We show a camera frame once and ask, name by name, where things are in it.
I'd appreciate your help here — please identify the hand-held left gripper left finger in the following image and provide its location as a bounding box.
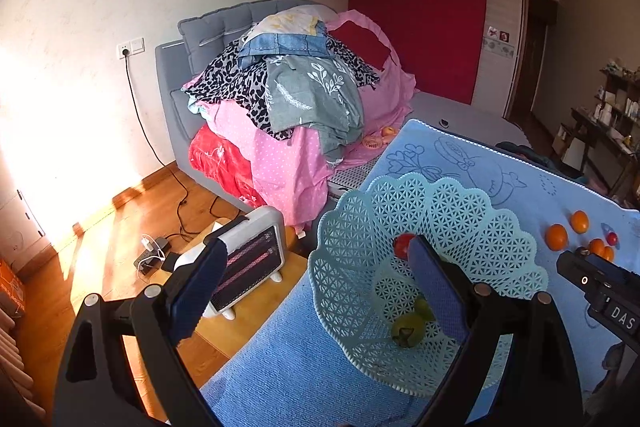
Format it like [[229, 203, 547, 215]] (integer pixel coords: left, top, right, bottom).
[[52, 238, 228, 427]]

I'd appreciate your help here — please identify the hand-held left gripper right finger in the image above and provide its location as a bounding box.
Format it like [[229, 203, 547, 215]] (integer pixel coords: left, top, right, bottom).
[[408, 235, 583, 427]]

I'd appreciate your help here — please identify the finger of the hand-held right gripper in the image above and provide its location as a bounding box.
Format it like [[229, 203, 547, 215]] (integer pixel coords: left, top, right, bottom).
[[576, 247, 632, 284], [556, 251, 603, 304]]

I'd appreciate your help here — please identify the teal plastic lattice basket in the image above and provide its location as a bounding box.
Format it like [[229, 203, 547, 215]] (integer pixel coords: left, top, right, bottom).
[[307, 172, 549, 398]]

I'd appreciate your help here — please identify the green round fruit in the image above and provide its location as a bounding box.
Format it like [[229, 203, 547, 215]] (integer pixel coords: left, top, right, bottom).
[[391, 313, 426, 349], [414, 297, 436, 322]]

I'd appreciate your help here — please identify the small red tomato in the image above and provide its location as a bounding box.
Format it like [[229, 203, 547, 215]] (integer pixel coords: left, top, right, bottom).
[[393, 233, 417, 259]]

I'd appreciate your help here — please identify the power strip with plugs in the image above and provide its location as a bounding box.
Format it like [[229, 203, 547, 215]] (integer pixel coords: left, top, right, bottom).
[[134, 234, 176, 277]]

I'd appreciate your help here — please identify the white electric heater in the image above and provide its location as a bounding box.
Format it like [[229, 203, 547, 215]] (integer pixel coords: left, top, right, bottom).
[[202, 207, 287, 321]]

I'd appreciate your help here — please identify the dark green jacket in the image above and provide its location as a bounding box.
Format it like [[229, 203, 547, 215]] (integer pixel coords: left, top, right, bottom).
[[495, 142, 568, 174]]

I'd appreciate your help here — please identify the wooden desk shelf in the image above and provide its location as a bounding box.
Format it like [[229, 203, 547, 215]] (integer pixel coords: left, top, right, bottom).
[[550, 67, 640, 198]]

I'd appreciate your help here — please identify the blue printed towel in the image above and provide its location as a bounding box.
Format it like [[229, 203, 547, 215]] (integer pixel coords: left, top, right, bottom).
[[200, 118, 640, 427]]

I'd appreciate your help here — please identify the red floral blanket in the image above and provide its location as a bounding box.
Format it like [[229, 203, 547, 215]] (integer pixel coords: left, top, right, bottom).
[[189, 124, 266, 208]]

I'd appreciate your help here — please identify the pile of clothes and bedding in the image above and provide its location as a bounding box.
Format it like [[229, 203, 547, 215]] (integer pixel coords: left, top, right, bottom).
[[182, 9, 418, 228]]

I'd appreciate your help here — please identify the grey upholstered bed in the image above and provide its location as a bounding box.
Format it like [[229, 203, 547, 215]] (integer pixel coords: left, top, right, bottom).
[[155, 0, 536, 228]]

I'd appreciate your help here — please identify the orange cardboard box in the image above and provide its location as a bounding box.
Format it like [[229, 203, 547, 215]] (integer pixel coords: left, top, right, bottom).
[[0, 257, 27, 319]]

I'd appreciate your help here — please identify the pink ribbed radiator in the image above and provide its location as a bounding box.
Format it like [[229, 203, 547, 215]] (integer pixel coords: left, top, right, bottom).
[[0, 307, 32, 414]]

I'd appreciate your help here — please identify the leopard print cloth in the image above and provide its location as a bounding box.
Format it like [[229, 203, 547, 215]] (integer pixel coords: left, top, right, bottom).
[[185, 38, 382, 140]]

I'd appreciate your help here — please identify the dark wooden door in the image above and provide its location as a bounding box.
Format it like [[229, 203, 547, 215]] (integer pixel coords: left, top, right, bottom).
[[520, 0, 558, 122]]

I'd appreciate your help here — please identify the grey-green leaf print cloth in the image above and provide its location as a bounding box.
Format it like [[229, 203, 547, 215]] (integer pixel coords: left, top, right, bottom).
[[265, 54, 366, 165]]

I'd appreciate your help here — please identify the red upright mattress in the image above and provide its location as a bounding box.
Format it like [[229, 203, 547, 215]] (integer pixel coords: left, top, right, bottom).
[[348, 0, 488, 105]]

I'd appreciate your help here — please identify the dark red cloth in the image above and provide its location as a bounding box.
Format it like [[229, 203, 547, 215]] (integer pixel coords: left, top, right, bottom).
[[330, 21, 392, 70]]

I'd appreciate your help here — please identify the blue denim garment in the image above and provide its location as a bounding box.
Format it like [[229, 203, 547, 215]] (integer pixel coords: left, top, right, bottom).
[[239, 32, 328, 58]]

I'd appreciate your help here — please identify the yellow and white cloth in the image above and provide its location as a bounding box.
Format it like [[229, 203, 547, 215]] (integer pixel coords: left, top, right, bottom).
[[250, 5, 338, 38]]

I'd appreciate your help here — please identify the black power cable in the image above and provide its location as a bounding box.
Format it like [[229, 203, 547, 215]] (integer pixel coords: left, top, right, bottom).
[[122, 54, 241, 243]]

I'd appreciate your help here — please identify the white wall socket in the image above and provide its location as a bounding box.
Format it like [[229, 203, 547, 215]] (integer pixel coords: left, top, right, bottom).
[[117, 38, 145, 59]]

